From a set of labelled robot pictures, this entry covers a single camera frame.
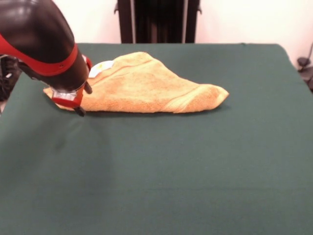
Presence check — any tan terry cloth towel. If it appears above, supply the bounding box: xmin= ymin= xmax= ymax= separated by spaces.
xmin=43 ymin=51 xmax=230 ymax=115

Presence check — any dark green table cloth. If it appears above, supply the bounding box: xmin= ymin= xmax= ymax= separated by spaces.
xmin=0 ymin=43 xmax=313 ymax=235

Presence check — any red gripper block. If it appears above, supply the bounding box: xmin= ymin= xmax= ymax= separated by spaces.
xmin=51 ymin=55 xmax=93 ymax=117

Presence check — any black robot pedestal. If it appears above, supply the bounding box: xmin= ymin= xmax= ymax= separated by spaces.
xmin=113 ymin=0 xmax=202 ymax=44

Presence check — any black equipment pile with cables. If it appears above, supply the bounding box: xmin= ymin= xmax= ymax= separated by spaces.
xmin=0 ymin=55 xmax=24 ymax=101

